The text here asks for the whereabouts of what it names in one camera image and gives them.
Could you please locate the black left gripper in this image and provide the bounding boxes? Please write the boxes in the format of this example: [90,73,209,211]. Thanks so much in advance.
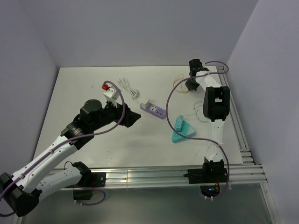
[91,98,141,131]

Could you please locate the teal charging cable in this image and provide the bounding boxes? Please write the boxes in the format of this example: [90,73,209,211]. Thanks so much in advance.
[183,100,208,123]

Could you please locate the teal charger adapter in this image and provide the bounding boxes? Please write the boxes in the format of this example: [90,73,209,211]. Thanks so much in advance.
[174,115,184,132]

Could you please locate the small white block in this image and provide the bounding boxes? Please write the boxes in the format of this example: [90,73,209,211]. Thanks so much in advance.
[140,98,150,109]

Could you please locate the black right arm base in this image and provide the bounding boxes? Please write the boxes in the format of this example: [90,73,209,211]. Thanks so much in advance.
[183,168,228,197]

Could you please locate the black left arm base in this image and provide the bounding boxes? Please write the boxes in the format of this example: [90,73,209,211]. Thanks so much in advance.
[72,172,106,201]

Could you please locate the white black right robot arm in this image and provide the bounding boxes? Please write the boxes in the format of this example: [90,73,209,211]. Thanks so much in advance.
[185,59,230,182]

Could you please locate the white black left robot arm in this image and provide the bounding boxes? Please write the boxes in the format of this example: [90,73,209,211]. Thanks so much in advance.
[0,99,141,217]

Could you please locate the purple power strip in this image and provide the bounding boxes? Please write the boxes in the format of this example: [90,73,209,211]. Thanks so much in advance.
[140,103,166,119]

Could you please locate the teal triangular power strip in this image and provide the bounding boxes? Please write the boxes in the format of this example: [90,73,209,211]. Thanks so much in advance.
[171,121,196,143]

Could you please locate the yellow thin cable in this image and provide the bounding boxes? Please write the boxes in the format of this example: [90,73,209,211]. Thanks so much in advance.
[172,74,189,94]

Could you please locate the white coiled power cord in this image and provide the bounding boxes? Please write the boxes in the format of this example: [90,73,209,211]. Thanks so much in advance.
[118,78,144,105]

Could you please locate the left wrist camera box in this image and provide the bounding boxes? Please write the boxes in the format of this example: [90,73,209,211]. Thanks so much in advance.
[102,84,120,108]

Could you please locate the aluminium right rail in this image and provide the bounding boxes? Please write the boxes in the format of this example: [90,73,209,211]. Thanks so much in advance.
[216,65,255,164]

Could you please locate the aluminium rail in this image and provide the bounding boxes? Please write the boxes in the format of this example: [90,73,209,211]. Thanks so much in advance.
[216,65,255,164]
[46,164,267,191]

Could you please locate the aluminium front rail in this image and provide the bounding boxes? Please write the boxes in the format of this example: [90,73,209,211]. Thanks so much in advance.
[46,164,267,191]

